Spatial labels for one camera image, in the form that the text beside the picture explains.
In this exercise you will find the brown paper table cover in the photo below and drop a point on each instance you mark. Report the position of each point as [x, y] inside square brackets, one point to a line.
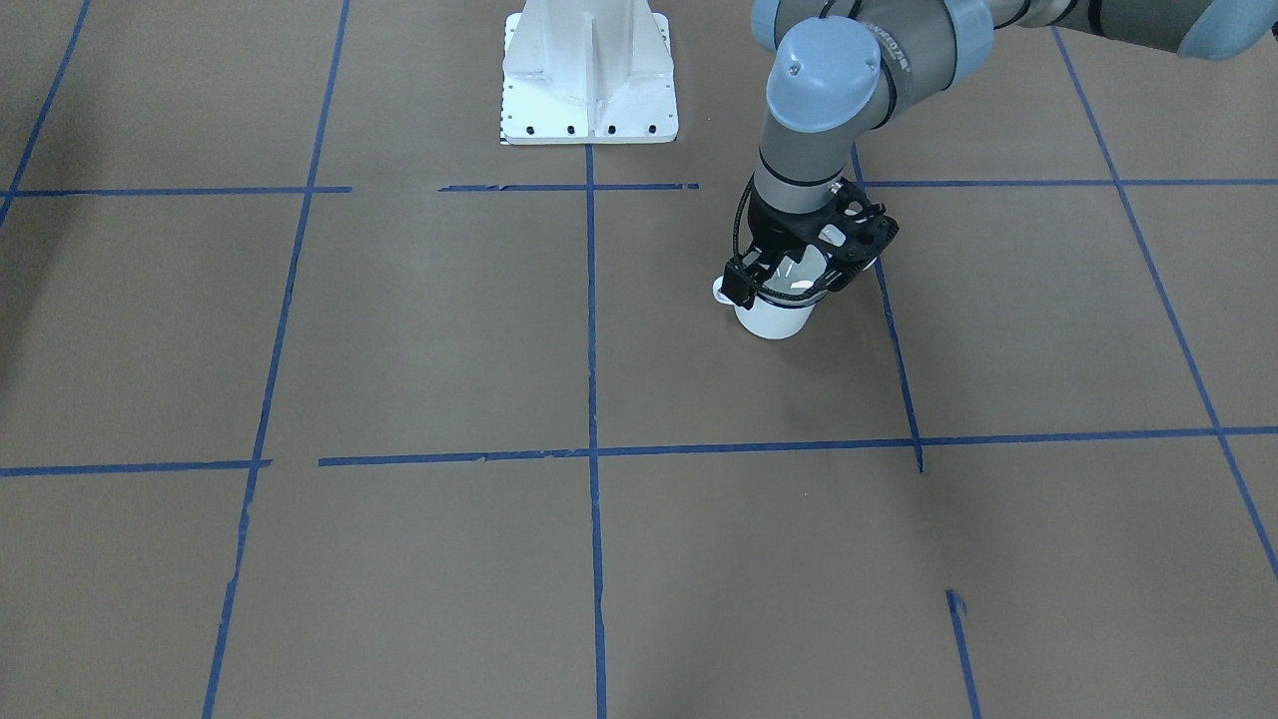
[242, 235]

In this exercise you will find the white enamel mug blue rim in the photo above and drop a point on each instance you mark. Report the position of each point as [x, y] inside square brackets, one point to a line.
[766, 318]

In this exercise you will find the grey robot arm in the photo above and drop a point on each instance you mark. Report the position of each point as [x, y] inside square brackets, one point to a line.
[842, 69]

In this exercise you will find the blue tape line lengthwise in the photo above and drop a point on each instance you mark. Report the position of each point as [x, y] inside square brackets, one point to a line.
[594, 445]

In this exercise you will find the clear glass funnel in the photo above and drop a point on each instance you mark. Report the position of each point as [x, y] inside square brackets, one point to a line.
[794, 277]

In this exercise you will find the blue tape line crosswise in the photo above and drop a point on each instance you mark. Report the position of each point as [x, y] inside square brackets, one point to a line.
[796, 446]

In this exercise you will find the white camera stand base plate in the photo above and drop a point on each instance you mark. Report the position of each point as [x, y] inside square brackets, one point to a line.
[587, 72]

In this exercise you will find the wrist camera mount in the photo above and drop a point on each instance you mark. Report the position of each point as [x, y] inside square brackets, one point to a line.
[851, 233]

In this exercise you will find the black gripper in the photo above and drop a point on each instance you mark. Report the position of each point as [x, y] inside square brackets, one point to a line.
[772, 231]

